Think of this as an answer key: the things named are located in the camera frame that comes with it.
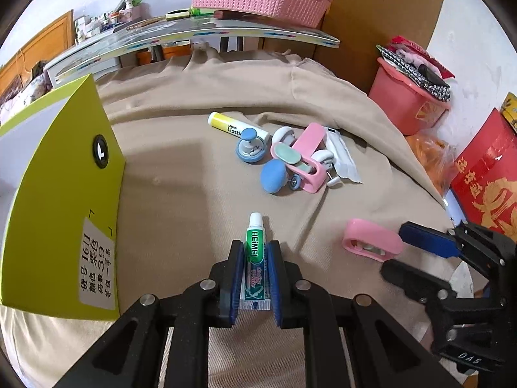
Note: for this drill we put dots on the white sachet packet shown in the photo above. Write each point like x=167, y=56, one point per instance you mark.
x=343, y=162

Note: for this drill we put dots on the bed with floral quilt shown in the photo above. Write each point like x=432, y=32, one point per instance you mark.
x=34, y=90

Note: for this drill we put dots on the blue round stamp upright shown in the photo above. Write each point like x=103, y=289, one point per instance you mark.
x=250, y=148

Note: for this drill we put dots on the white round stamp upper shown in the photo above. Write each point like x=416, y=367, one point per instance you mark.
x=284, y=135

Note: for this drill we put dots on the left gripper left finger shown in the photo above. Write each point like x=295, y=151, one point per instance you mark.
x=164, y=341

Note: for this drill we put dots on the red gift box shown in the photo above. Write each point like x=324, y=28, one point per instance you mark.
x=486, y=183

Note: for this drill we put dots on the blue round stamp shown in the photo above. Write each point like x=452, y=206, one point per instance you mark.
x=250, y=148
x=274, y=176

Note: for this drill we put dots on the wooden bed headboard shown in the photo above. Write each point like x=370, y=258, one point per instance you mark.
x=50, y=42

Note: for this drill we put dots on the yellow white lip balm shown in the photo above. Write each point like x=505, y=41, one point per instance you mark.
x=234, y=127

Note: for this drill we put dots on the printed folding table board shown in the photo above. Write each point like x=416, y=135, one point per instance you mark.
x=130, y=39

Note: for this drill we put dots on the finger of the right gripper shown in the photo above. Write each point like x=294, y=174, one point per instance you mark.
x=430, y=240
x=416, y=284

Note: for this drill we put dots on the pink plastic bucket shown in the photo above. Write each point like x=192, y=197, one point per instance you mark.
x=410, y=108

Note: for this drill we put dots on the bag of oranges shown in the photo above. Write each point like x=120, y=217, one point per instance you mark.
x=437, y=158

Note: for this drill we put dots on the pink open clipper case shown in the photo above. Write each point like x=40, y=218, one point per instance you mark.
x=298, y=157

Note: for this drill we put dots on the lime green cardboard box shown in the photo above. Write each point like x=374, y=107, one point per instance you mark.
x=61, y=178

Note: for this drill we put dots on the pink nail clipper case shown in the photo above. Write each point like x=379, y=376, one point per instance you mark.
x=367, y=239

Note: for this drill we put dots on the white round stamp lower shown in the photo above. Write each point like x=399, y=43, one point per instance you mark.
x=324, y=157

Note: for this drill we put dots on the green white toothpaste tube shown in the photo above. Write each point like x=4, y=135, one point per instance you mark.
x=255, y=294

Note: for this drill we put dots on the white round stamp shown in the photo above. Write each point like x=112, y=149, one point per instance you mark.
x=324, y=157
x=284, y=135

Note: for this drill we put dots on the toiletries cluster on cabinet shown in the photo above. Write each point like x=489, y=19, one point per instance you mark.
x=126, y=12

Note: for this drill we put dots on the small white knob stamp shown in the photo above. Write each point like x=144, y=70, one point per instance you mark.
x=334, y=178

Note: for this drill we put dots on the wooden wardrobe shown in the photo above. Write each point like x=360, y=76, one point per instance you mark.
x=361, y=25

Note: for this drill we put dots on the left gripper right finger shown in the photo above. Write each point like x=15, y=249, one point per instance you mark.
x=348, y=342

